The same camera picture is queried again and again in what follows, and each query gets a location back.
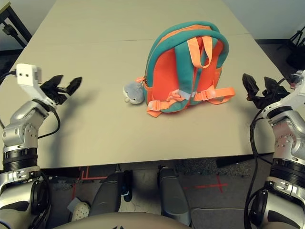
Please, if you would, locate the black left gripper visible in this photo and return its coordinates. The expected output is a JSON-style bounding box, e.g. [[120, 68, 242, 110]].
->
[[39, 74, 83, 106]]

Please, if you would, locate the black equipment bag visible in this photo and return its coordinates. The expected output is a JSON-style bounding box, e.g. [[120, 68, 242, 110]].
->
[[285, 47, 305, 70]]

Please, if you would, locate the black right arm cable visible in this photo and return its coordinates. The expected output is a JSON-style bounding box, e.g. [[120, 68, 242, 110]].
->
[[244, 112, 273, 229]]

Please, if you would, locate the black tripod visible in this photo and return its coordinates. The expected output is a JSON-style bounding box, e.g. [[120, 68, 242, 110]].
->
[[276, 24, 305, 52]]

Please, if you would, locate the grey robot leg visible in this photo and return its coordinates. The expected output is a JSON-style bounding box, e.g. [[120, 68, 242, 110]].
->
[[158, 167, 192, 226], [89, 171, 122, 217]]

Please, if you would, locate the grey floor mat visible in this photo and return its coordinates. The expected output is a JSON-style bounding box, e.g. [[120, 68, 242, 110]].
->
[[190, 207, 249, 229]]

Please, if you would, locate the white perforated shoe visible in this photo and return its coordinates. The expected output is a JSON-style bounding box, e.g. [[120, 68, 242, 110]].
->
[[71, 200, 91, 221]]

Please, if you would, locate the orange and teal backpack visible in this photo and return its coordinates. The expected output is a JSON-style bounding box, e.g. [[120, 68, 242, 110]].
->
[[143, 21, 237, 118]]

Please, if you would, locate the grey white plush toy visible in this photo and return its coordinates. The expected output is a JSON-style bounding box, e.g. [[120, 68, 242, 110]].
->
[[122, 80, 146, 105]]

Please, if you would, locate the grey right robot leg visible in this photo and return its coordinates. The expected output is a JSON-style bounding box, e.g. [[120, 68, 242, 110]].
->
[[158, 167, 192, 226]]

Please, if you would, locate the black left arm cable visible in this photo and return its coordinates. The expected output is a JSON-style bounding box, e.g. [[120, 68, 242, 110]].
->
[[0, 70, 61, 140]]

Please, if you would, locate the grey robot torso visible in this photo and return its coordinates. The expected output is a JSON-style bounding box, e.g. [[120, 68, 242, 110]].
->
[[54, 211, 192, 229]]

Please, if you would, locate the small grey floor pad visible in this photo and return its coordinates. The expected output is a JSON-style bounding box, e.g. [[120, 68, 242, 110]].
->
[[67, 196, 83, 212]]

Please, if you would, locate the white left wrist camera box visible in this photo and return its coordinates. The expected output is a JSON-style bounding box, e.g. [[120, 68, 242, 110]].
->
[[14, 62, 59, 109]]

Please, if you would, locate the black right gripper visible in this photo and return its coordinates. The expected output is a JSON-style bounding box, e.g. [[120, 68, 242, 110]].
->
[[242, 73, 290, 111]]

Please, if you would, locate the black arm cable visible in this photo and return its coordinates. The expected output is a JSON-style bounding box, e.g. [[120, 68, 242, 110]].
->
[[0, 70, 61, 140], [244, 112, 273, 229]]

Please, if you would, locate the black framed side desk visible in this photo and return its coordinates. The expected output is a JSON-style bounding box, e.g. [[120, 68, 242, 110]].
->
[[0, 1, 33, 49]]

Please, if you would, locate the grey left robot leg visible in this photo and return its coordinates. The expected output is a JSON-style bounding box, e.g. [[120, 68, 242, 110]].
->
[[89, 171, 122, 217]]

